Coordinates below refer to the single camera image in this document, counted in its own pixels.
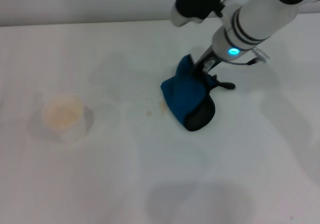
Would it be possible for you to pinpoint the white paper cup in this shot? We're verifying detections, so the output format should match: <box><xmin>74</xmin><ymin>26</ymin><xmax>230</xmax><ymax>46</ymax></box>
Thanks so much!
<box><xmin>41</xmin><ymin>93</ymin><xmax>95</xmax><ymax>143</ymax></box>

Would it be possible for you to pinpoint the silver right wrist cable connector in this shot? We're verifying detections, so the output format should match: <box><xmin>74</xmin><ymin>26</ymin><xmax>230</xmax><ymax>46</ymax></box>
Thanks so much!
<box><xmin>245</xmin><ymin>47</ymin><xmax>271</xmax><ymax>66</ymax></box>

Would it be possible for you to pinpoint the blue rag with black trim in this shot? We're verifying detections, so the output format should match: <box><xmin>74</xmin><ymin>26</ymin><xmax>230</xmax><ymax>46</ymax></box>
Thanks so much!
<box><xmin>159</xmin><ymin>54</ymin><xmax>236</xmax><ymax>133</ymax></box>

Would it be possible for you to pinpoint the brown water stain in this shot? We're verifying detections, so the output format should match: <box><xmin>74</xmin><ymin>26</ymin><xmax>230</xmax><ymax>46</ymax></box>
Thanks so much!
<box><xmin>146</xmin><ymin>101</ymin><xmax>169</xmax><ymax>116</ymax></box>

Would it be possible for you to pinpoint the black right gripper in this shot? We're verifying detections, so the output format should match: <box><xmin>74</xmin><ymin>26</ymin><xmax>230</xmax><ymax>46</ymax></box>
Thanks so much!
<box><xmin>191</xmin><ymin>46</ymin><xmax>224</xmax><ymax>76</ymax></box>

